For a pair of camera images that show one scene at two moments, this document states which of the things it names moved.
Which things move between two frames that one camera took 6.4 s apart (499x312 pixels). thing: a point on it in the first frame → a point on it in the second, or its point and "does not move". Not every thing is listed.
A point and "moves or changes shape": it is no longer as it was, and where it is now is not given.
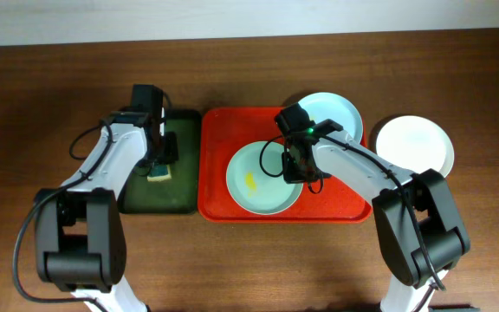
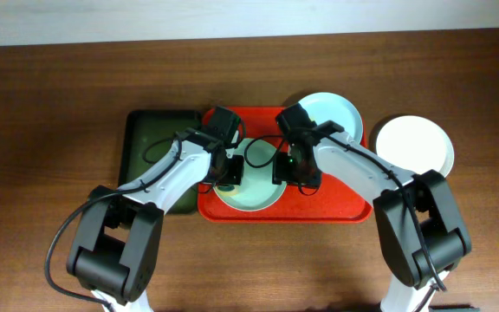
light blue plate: (323, 106) does not move
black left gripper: (168, 152) → (234, 170)
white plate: (416, 143) does not move
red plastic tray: (222, 132) does not move
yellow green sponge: (159, 172) moves or changes shape
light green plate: (255, 179) moves or changes shape
